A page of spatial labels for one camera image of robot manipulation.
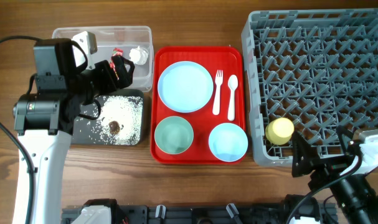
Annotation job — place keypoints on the white plastic fork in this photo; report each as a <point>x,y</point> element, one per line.
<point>218,83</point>

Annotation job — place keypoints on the red snack wrapper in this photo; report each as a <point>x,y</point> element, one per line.
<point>116,51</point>

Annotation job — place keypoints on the white plastic spoon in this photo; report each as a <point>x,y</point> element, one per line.
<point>232,84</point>

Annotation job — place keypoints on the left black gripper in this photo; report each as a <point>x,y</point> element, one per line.
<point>125,78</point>

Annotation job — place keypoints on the green bowl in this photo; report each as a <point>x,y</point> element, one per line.
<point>174,135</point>

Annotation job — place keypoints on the white tissue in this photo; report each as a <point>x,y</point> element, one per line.
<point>139,55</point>

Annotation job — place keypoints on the red serving tray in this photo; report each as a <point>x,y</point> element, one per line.
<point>202,121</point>

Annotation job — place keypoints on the grey dishwasher rack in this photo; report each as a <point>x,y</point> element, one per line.
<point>318,68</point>

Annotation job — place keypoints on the rice and food scraps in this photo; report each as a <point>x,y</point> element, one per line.
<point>120,121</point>

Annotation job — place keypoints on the light blue plate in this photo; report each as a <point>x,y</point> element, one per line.
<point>185,86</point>

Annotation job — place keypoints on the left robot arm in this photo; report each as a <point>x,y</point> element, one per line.
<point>44,121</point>

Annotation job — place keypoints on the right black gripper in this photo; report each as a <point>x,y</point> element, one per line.
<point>327,167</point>

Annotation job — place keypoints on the light blue bowl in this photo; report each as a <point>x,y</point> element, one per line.
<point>228,142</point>

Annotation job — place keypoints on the yellow cup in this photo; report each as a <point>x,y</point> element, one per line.
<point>279,131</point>

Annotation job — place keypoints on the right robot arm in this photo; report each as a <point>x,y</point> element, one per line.
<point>344,175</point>

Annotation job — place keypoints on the clear plastic bin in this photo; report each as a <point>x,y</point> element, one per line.
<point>124,38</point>

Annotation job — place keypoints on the black waste tray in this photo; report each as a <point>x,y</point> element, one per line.
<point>92,130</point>

